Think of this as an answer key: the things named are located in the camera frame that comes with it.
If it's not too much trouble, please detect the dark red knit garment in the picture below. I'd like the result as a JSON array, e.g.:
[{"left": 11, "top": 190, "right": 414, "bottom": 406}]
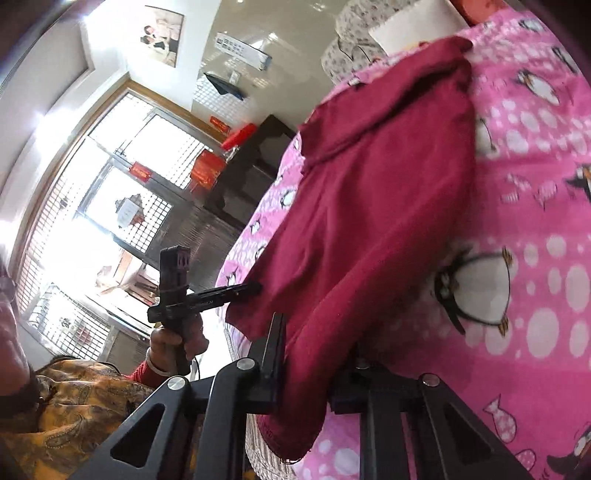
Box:
[{"left": 226, "top": 36, "right": 476, "bottom": 460}]

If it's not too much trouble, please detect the left forearm red sleeve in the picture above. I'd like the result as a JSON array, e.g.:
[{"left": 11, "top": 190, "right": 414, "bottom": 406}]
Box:
[{"left": 125, "top": 359, "right": 171, "bottom": 389}]

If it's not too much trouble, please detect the person's left hand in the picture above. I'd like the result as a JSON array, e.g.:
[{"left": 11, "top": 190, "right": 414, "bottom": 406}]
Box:
[{"left": 147, "top": 314, "right": 209, "bottom": 374}]

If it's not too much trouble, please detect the yellow patterned jacket torso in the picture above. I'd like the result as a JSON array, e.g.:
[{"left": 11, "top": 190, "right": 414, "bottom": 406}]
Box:
[{"left": 1, "top": 356, "right": 154, "bottom": 479}]

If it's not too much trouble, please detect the dark wooden cabinet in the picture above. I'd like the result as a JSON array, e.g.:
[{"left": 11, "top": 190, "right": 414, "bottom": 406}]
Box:
[{"left": 204, "top": 115, "right": 296, "bottom": 230}]

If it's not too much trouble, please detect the window with metal grille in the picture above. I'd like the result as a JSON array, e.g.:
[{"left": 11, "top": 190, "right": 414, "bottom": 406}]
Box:
[{"left": 17, "top": 81, "right": 236, "bottom": 371}]

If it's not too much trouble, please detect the red box on cabinet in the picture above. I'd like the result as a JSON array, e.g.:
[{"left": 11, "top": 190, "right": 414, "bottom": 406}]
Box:
[{"left": 221, "top": 123, "right": 259, "bottom": 151}]

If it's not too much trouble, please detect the pink penguin blanket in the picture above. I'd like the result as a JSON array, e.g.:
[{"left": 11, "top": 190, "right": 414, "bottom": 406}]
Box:
[{"left": 218, "top": 9, "right": 590, "bottom": 479}]

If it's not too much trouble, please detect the white pillow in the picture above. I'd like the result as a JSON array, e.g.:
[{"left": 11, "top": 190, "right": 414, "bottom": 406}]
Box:
[{"left": 369, "top": 0, "right": 468, "bottom": 56}]

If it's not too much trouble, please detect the wall notice sign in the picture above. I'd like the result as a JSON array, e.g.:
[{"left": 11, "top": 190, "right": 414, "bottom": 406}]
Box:
[{"left": 214, "top": 32, "right": 271, "bottom": 71}]

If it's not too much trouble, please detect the framed wall photo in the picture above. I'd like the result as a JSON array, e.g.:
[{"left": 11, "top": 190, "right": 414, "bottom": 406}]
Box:
[{"left": 139, "top": 5, "right": 184, "bottom": 68}]

